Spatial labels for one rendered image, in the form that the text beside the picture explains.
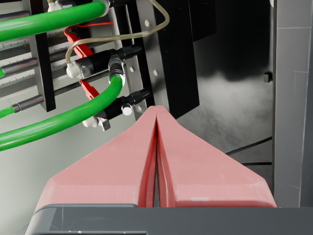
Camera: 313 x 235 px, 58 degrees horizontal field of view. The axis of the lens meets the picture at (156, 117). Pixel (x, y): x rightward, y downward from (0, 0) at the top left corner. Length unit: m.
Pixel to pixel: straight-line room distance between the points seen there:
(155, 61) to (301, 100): 0.23
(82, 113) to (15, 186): 0.52
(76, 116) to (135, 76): 0.29
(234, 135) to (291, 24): 0.32
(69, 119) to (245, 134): 0.43
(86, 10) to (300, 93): 0.26
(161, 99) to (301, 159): 0.23
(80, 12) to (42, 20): 0.03
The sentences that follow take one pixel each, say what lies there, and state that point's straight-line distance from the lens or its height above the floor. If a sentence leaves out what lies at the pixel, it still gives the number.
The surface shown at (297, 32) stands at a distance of 0.36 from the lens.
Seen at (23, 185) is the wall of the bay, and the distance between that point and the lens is 0.77.
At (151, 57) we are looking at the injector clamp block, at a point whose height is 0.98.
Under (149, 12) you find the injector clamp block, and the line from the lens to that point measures 0.45.
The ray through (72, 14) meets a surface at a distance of 0.25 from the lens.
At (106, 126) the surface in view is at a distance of 0.42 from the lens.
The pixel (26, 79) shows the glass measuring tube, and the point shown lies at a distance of 0.69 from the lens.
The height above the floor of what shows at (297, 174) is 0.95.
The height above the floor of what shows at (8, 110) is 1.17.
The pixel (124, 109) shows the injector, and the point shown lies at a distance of 0.45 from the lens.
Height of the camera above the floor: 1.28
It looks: 35 degrees down
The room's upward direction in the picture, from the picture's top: 119 degrees counter-clockwise
